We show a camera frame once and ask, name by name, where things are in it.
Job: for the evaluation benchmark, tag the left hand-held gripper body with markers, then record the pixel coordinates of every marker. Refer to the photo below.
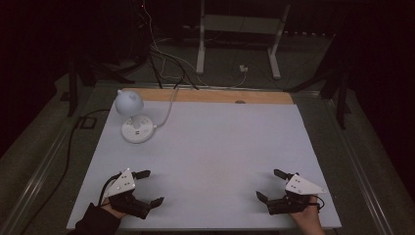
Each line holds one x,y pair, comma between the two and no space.
125,199

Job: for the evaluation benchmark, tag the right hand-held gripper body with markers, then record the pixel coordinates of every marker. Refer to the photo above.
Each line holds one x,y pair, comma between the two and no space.
295,197

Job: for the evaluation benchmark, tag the person's left hand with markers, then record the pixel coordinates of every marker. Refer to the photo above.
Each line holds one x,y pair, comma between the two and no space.
115,211

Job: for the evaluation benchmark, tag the person's right hand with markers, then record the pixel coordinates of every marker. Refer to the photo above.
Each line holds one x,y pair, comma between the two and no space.
306,217

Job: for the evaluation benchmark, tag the white mushroom desk lamp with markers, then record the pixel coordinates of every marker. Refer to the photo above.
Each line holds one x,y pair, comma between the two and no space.
135,125

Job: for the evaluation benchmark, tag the white table mat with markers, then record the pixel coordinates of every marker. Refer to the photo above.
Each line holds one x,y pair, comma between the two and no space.
208,156

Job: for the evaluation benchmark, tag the black tripod stand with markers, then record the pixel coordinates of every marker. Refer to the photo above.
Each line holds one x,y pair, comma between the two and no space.
341,94
73,88

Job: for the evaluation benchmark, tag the white plug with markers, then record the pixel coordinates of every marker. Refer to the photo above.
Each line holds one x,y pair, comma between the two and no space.
243,68

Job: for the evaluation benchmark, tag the white metal stand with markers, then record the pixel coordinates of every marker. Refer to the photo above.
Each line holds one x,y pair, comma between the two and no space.
239,24

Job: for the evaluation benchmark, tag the metal floor rail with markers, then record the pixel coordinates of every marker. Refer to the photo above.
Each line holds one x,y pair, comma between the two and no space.
359,169
36,182

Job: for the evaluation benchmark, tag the black floor bracket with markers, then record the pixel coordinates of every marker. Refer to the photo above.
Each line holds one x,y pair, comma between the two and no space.
87,122

